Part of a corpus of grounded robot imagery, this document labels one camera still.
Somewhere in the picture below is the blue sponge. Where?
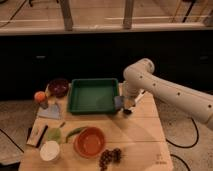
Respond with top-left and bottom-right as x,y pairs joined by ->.
114,96 -> 124,110

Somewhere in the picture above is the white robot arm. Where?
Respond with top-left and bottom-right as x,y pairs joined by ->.
123,58 -> 213,131

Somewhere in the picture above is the green plastic tray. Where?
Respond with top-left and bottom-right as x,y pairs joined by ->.
67,78 -> 120,115

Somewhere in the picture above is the black white dish brush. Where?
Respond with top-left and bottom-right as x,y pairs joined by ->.
122,89 -> 147,116

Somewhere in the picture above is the orange bowl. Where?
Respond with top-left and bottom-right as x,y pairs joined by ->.
74,127 -> 106,158

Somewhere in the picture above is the bunch of dark grapes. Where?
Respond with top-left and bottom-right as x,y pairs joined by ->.
99,148 -> 122,171

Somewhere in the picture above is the dark red bowl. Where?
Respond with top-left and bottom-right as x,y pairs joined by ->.
48,78 -> 69,98

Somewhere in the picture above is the light blue cloth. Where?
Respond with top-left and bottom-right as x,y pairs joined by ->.
37,103 -> 61,120

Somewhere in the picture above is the green pear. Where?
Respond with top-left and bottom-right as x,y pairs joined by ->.
45,122 -> 65,144

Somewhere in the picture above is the orange topped shaker bottle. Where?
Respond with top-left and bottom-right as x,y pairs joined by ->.
34,91 -> 48,109

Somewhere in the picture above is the white cup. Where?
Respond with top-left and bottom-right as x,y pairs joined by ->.
39,141 -> 60,162

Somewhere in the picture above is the black and beige eraser block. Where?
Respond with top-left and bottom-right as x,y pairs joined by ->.
27,125 -> 48,147

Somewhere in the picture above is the black floor cable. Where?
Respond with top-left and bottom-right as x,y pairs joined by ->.
165,118 -> 200,149

